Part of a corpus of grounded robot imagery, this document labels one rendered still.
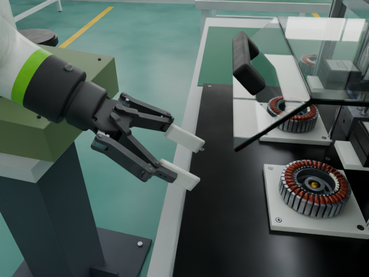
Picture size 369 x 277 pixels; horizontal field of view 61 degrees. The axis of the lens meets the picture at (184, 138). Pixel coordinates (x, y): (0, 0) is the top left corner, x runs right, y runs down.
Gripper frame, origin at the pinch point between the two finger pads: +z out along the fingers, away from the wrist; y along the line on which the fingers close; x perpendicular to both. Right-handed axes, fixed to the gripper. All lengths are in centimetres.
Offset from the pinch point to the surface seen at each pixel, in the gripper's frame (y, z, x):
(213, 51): -75, 6, -9
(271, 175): -4.2, 16.6, 2.5
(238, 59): 8.7, -5.3, 22.2
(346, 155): 0.7, 19.6, 15.7
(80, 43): -280, -87, -154
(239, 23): -114, 16, -4
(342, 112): -26.4, 31.6, 12.8
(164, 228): 7.8, 2.3, -9.4
